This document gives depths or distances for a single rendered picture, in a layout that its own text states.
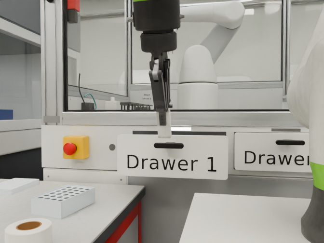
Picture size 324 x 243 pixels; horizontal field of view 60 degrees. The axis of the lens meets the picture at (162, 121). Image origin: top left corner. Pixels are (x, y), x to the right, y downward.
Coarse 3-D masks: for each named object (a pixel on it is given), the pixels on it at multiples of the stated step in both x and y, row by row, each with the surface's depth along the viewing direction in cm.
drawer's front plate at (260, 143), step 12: (240, 144) 82; (252, 144) 82; (264, 144) 81; (276, 144) 80; (240, 156) 82; (252, 156) 82; (264, 156) 81; (276, 156) 80; (288, 156) 80; (240, 168) 82; (252, 168) 82; (264, 168) 81; (276, 168) 80; (288, 168) 80; (300, 168) 79
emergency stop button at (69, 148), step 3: (66, 144) 86; (69, 144) 86; (72, 144) 86; (66, 147) 86; (69, 147) 86; (72, 147) 86; (75, 147) 87; (66, 150) 86; (69, 150) 86; (72, 150) 86; (75, 150) 87; (66, 153) 86; (69, 153) 86; (72, 153) 86
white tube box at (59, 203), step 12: (48, 192) 67; (60, 192) 67; (72, 192) 68; (84, 192) 67; (36, 204) 62; (48, 204) 61; (60, 204) 60; (72, 204) 63; (84, 204) 67; (48, 216) 61; (60, 216) 60
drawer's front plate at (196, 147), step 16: (128, 144) 74; (144, 144) 74; (192, 144) 71; (208, 144) 71; (224, 144) 70; (160, 160) 73; (176, 160) 72; (208, 160) 71; (224, 160) 70; (160, 176) 73; (176, 176) 72; (192, 176) 72; (208, 176) 71; (224, 176) 70
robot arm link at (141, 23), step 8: (144, 0) 52; (152, 0) 51; (160, 0) 51; (168, 0) 52; (176, 0) 53; (136, 8) 53; (144, 8) 52; (152, 8) 52; (160, 8) 52; (168, 8) 52; (176, 8) 53; (136, 16) 54; (144, 16) 53; (152, 16) 52; (160, 16) 52; (168, 16) 53; (176, 16) 54; (184, 16) 56; (136, 24) 55; (144, 24) 53; (152, 24) 53; (160, 24) 53; (168, 24) 53; (176, 24) 54; (144, 32) 56; (152, 32) 55; (160, 32) 55; (168, 32) 55
